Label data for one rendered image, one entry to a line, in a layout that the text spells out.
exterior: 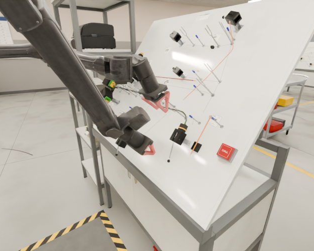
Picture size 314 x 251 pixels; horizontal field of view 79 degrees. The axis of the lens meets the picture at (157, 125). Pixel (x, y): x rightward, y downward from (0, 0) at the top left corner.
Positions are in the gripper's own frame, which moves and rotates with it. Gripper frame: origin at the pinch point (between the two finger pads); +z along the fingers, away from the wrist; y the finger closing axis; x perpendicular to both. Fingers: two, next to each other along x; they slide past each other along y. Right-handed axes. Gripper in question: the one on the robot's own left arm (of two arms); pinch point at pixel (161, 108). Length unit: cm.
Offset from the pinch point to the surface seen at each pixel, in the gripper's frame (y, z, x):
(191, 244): -17, 52, 24
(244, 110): -17.8, 14.5, -23.7
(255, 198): -25, 58, -12
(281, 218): -16, 170, -56
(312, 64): 146, 336, -602
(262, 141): -14, 50, -40
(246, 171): -10, 65, -27
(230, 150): -21.5, 18.7, -6.8
